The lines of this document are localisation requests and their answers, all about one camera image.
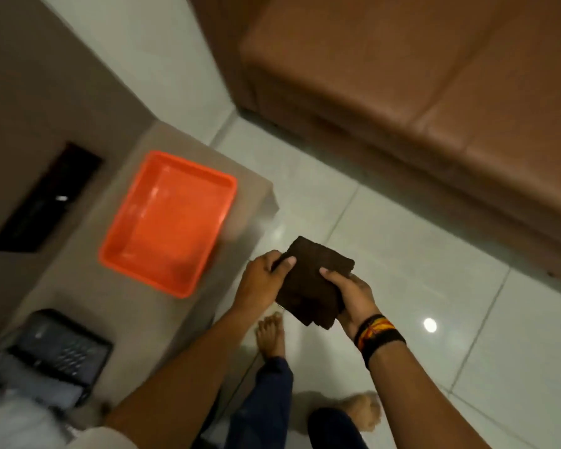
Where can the beige side table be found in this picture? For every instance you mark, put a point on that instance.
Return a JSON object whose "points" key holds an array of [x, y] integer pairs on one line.
{"points": [[135, 285]]}

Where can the brown leather sofa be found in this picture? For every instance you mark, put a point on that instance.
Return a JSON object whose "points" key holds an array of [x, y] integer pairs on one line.
{"points": [[416, 112]]}

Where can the person's left hand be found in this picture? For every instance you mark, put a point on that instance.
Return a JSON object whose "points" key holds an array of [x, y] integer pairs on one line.
{"points": [[256, 283]]}

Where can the person's left leg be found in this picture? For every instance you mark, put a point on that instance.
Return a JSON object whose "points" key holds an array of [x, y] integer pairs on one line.
{"points": [[262, 406]]}

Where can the black orange thread wristbands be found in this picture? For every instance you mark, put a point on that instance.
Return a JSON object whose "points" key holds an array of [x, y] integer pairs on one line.
{"points": [[377, 335]]}

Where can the person's left thumb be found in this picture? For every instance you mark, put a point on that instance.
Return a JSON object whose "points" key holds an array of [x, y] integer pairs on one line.
{"points": [[284, 265]]}

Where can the person's right hand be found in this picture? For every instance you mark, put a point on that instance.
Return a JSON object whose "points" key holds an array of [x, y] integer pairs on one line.
{"points": [[355, 299]]}

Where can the person's right foot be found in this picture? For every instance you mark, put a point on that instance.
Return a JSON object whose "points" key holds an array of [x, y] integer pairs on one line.
{"points": [[357, 409]]}

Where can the person's left foot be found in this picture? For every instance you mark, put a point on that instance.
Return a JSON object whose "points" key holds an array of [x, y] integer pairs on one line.
{"points": [[270, 334]]}

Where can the person's leg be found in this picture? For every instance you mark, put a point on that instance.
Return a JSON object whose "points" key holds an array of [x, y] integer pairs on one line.
{"points": [[262, 406], [334, 430]]}

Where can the person's white shirt sleeve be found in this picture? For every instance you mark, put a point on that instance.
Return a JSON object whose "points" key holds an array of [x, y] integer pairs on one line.
{"points": [[91, 438]]}

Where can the person's right thumb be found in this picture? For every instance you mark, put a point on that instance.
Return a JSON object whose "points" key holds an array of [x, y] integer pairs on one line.
{"points": [[333, 278]]}

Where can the orange plastic tray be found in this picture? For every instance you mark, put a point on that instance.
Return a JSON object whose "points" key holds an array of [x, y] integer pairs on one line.
{"points": [[168, 224]]}

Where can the dark brown cloth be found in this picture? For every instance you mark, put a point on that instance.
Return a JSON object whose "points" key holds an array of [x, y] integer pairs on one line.
{"points": [[315, 285]]}

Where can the black desk telephone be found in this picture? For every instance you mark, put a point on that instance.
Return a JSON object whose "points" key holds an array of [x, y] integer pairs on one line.
{"points": [[58, 353]]}

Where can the person's right leg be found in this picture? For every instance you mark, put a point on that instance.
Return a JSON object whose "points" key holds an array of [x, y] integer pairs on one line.
{"points": [[334, 430]]}

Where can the person's left forearm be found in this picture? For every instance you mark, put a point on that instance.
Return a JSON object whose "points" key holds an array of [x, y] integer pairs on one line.
{"points": [[177, 374]]}

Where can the person's right forearm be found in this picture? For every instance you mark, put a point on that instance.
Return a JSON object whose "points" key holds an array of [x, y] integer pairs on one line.
{"points": [[418, 397]]}

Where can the person's foot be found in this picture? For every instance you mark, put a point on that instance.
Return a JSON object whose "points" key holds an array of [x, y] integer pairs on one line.
{"points": [[270, 334], [357, 409]]}

